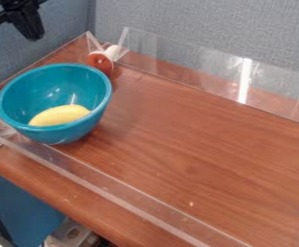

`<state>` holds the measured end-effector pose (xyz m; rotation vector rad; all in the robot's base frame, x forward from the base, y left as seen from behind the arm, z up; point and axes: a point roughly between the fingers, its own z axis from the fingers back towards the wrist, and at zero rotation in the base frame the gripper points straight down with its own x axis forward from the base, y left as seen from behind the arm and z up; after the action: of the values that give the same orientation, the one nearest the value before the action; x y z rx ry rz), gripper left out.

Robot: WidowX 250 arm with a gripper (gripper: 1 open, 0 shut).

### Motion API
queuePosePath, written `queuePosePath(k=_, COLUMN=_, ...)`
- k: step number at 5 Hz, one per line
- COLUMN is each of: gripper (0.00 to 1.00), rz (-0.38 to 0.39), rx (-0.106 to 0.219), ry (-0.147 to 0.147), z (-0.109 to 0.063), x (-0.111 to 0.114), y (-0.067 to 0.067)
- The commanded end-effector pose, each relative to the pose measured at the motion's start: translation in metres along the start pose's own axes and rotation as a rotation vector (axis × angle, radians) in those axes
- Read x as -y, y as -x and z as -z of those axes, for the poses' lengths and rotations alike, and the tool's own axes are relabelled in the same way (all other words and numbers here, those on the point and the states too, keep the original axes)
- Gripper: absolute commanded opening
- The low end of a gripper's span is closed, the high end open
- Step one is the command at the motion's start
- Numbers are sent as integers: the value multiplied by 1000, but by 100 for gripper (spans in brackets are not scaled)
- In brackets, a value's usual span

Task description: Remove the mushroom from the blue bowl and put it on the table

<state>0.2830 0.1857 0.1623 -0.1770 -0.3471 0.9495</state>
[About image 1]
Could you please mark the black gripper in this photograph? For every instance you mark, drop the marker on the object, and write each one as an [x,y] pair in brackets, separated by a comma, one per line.
[21,14]

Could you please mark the yellow lemon-shaped object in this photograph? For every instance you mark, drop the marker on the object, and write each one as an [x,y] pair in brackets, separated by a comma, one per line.
[60,115]

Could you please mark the clear acrylic barrier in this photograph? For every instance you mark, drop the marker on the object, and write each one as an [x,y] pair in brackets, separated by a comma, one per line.
[191,164]

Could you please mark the blue bowl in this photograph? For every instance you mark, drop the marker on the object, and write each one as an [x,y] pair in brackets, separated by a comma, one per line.
[51,86]

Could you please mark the grey metal bracket under table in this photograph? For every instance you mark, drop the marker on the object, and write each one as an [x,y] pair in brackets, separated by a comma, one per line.
[71,234]

